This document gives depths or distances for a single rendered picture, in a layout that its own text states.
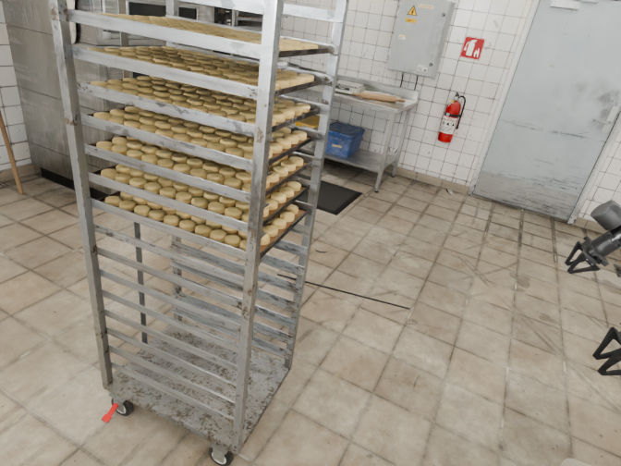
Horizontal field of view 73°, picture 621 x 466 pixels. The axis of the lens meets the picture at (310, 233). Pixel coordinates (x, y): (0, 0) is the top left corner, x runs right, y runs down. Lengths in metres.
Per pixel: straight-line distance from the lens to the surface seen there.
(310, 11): 1.42
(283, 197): 1.34
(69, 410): 2.14
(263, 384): 1.94
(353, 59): 5.15
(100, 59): 1.32
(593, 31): 4.86
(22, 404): 2.23
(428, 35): 4.71
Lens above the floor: 1.60
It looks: 28 degrees down
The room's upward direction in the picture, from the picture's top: 9 degrees clockwise
